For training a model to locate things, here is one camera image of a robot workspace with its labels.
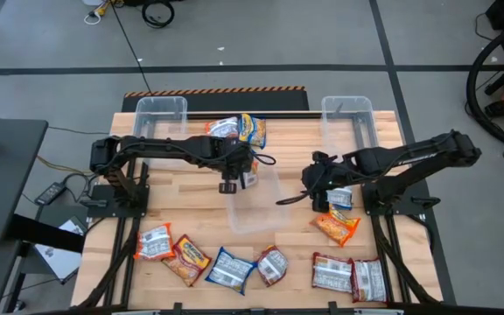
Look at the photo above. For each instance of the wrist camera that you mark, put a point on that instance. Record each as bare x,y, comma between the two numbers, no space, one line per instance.
319,156
228,188

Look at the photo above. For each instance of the orange Maruchan ramen packet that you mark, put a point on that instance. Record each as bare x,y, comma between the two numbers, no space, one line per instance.
154,242
251,176
222,128
335,226

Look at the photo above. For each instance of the red Maruchan ramen packet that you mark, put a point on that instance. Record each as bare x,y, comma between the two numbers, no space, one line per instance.
332,272
272,265
368,280
187,260

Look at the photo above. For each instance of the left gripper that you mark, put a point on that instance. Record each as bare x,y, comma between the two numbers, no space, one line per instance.
234,156

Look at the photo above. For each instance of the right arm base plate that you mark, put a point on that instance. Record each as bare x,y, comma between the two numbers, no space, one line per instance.
370,206

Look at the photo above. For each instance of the black desk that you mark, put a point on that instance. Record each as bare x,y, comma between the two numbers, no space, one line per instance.
2,175

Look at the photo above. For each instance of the clear plastic bin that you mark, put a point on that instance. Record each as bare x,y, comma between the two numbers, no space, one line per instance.
348,118
256,214
160,111

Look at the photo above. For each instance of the black desk frame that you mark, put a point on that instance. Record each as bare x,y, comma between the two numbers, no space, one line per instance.
46,234

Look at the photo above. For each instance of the blue Maruchan ramen packet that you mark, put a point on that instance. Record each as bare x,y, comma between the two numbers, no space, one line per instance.
230,270
254,131
340,198

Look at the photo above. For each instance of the black hazard-striped floor mat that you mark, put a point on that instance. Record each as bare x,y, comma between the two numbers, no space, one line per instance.
234,100

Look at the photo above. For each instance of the yellow and white power plug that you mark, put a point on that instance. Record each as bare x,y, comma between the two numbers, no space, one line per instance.
99,9

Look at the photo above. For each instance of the black power adapter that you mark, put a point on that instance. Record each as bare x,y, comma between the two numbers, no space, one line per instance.
51,192

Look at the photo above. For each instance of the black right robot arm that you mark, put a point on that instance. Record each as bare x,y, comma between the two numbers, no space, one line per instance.
409,155

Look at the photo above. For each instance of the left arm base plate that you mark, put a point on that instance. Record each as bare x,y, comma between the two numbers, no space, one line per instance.
99,206

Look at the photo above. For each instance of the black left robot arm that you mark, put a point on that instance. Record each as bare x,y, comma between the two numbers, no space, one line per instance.
169,146

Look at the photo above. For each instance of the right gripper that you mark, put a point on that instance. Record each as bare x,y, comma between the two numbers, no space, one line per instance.
322,175

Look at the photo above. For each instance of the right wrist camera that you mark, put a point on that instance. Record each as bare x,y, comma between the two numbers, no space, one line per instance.
319,156

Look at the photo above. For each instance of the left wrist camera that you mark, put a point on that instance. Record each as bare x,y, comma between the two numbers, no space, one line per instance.
228,188

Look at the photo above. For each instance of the black aluminium table frame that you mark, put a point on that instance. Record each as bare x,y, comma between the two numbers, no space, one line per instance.
278,115

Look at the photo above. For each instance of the white printed paper sheet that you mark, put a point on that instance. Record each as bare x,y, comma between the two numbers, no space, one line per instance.
57,258

